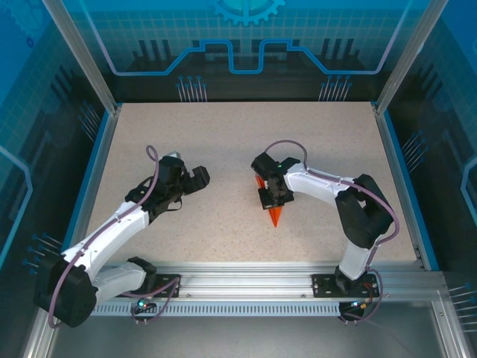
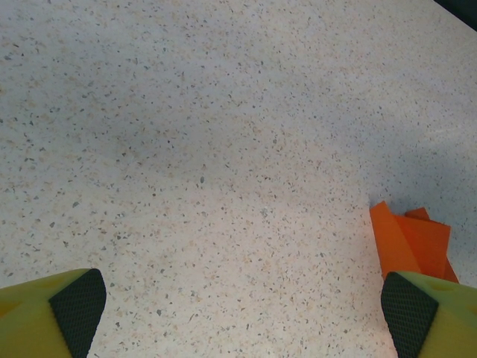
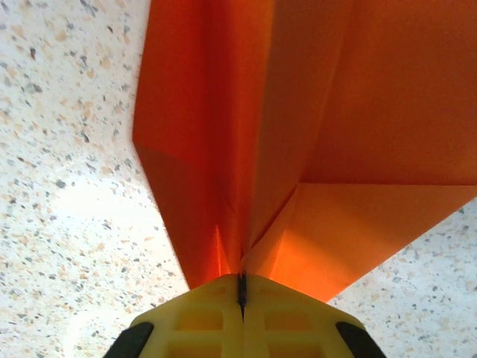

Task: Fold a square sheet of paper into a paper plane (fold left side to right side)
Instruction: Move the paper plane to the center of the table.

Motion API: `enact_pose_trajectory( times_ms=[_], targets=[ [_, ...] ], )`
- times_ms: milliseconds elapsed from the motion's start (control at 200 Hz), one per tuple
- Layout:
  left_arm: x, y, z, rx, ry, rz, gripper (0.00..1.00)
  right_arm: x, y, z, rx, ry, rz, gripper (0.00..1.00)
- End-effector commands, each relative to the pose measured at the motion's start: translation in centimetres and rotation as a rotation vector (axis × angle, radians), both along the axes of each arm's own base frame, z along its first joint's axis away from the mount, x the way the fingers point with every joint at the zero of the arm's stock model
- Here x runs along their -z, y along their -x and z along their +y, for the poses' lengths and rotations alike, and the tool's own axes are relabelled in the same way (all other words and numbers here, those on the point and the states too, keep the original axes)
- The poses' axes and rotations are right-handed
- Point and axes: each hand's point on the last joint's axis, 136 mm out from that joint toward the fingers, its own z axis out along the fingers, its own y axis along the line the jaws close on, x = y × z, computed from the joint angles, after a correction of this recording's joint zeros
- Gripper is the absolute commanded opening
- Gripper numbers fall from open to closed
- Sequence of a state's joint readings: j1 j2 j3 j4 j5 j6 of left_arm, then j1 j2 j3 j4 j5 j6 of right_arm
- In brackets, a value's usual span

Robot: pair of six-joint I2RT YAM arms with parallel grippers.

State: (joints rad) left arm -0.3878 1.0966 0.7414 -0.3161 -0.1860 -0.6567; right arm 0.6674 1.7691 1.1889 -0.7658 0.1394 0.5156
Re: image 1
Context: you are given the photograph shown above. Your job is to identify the orange paper sheet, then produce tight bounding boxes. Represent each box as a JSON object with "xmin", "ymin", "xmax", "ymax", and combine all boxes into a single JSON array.
[{"xmin": 254, "ymin": 174, "xmax": 287, "ymax": 228}]

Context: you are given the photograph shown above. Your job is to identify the grey metal shelf panel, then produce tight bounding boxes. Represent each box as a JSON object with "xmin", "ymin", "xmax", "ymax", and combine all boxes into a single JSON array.
[{"xmin": 48, "ymin": 316, "xmax": 448, "ymax": 358}]

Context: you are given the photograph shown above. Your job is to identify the aluminium side rail blue strip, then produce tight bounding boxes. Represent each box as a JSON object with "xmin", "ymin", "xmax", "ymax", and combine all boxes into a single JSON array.
[
  {"xmin": 61, "ymin": 104, "xmax": 124, "ymax": 262},
  {"xmin": 372, "ymin": 100, "xmax": 440, "ymax": 272}
]

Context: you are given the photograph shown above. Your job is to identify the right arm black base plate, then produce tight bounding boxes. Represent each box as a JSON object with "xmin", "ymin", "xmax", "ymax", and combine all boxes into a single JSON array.
[{"xmin": 311, "ymin": 273, "xmax": 382, "ymax": 299}]

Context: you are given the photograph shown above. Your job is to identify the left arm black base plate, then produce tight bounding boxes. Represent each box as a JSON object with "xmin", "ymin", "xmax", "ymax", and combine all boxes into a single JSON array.
[{"xmin": 148, "ymin": 273, "xmax": 183, "ymax": 299}]

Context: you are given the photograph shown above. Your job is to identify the slotted grey cable duct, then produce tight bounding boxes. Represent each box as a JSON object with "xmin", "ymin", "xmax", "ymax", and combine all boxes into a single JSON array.
[{"xmin": 89, "ymin": 301, "xmax": 353, "ymax": 318}]

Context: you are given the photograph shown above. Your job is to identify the aluminium frame post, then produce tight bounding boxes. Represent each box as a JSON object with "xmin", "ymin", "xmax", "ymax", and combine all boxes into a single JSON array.
[
  {"xmin": 40, "ymin": 0, "xmax": 122, "ymax": 115},
  {"xmin": 374, "ymin": 0, "xmax": 452, "ymax": 115}
]

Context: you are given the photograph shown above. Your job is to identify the short aluminium frame rail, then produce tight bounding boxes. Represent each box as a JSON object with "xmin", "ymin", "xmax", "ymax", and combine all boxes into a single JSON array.
[
  {"xmin": 20, "ymin": 320, "xmax": 63, "ymax": 358},
  {"xmin": 430, "ymin": 298, "xmax": 473, "ymax": 358}
]

